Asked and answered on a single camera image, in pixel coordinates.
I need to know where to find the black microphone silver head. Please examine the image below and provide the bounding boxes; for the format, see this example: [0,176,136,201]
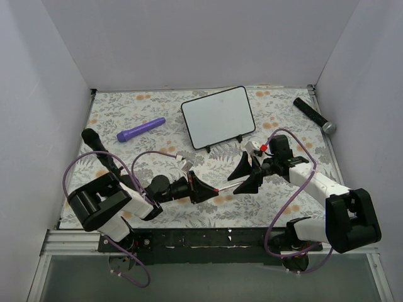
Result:
[293,98,336,135]

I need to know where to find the floral patterned table mat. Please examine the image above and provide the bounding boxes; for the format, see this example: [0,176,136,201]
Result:
[58,87,347,230]

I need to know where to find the black microphone on stand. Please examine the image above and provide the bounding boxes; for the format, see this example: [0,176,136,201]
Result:
[81,128,123,182]

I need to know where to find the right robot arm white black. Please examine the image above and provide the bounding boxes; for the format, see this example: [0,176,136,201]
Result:
[227,135,382,254]

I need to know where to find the red whiteboard marker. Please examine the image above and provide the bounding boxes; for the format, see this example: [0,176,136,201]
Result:
[215,182,240,193]

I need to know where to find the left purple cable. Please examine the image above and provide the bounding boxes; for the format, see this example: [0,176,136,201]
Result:
[62,150,186,289]

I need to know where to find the purple flashlight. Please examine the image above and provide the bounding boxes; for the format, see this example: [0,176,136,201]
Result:
[116,118,166,143]

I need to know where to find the black base frame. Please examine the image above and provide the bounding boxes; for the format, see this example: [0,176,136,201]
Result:
[97,226,287,267]

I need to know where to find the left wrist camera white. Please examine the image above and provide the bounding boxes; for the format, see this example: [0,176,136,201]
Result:
[176,154,194,174]

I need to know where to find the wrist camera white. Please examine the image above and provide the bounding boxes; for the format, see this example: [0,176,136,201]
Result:
[245,141,267,158]
[176,154,194,174]

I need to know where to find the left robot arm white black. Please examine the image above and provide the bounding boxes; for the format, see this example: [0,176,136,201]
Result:
[67,171,219,252]

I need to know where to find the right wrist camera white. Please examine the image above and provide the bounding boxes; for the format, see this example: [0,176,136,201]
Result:
[245,141,267,158]

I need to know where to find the small whiteboard black frame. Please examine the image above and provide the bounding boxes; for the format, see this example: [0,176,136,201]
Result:
[181,86,256,150]

